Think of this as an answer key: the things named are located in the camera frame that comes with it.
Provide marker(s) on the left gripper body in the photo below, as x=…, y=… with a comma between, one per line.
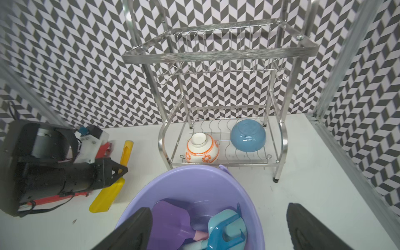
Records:
x=39, y=160

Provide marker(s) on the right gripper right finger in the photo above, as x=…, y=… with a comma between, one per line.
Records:
x=308, y=233

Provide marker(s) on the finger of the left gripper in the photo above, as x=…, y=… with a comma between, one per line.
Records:
x=111, y=171

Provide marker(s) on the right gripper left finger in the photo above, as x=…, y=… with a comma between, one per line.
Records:
x=133, y=234

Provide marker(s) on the yellow toy shovel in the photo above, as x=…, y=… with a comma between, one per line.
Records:
x=107, y=196

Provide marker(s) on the purple shovel pink handle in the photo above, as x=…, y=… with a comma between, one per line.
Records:
x=171, y=227

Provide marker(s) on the light blue plastic shovel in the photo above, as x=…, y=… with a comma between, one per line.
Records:
x=240, y=231

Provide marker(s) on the red candy bag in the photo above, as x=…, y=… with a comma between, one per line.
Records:
x=104, y=151

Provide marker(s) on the purple plastic bucket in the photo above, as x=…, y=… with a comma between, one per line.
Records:
x=203, y=191

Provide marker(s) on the red white patterned bowl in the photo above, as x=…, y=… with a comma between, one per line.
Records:
x=202, y=148

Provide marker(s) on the blue ceramic bowl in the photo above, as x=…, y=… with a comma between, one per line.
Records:
x=248, y=136

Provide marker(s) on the metal dish rack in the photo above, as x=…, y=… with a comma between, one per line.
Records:
x=208, y=78

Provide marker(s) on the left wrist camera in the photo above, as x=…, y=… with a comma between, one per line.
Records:
x=92, y=139

